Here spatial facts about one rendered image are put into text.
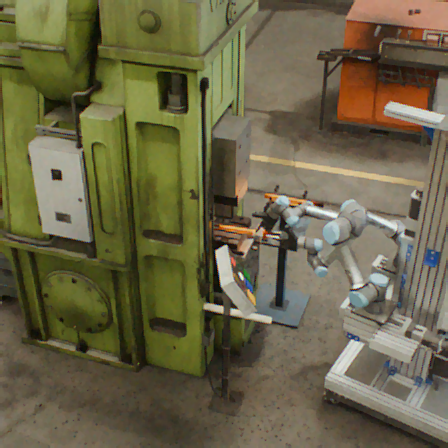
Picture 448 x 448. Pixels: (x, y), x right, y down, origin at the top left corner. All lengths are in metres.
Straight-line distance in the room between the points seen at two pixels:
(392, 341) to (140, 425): 1.72
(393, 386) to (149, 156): 2.18
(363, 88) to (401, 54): 0.62
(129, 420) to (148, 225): 1.32
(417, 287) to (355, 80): 3.85
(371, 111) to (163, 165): 4.20
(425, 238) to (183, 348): 1.81
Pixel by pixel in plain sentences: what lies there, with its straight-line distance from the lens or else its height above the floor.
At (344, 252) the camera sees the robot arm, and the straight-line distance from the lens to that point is 4.25.
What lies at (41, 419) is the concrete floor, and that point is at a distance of 5.05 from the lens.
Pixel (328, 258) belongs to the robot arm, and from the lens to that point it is 4.58.
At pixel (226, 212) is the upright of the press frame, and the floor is 0.96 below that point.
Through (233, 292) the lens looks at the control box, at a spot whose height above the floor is 1.12.
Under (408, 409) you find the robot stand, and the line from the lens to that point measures 4.81.
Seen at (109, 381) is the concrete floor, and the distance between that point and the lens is 5.19.
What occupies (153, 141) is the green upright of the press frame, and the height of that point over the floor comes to 1.79.
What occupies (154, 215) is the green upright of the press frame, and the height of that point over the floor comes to 1.28.
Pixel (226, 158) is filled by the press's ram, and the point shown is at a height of 1.63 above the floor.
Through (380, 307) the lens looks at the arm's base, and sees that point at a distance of 4.48.
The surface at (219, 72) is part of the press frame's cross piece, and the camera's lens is 4.22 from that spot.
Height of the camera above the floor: 3.79
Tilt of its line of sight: 36 degrees down
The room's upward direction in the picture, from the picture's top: straight up
